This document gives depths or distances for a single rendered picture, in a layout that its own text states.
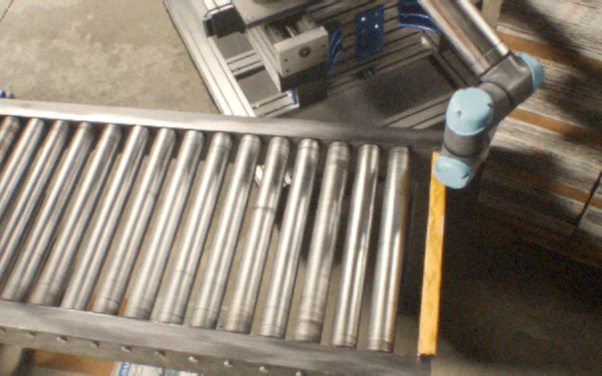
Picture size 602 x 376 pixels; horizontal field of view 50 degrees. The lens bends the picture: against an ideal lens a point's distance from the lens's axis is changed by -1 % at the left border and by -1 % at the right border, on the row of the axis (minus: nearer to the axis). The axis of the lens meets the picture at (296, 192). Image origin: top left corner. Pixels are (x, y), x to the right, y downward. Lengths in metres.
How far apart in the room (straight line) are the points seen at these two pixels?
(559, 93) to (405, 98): 0.78
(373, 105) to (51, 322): 1.34
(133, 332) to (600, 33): 1.08
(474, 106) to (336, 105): 1.14
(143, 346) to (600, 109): 1.10
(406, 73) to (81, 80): 1.37
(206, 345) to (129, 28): 2.07
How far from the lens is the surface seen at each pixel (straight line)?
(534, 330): 2.08
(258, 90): 2.32
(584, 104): 1.61
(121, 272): 1.30
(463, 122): 1.14
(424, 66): 2.36
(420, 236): 1.67
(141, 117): 1.51
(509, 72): 1.23
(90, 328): 1.26
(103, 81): 2.84
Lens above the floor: 1.87
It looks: 55 degrees down
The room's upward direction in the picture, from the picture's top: 9 degrees counter-clockwise
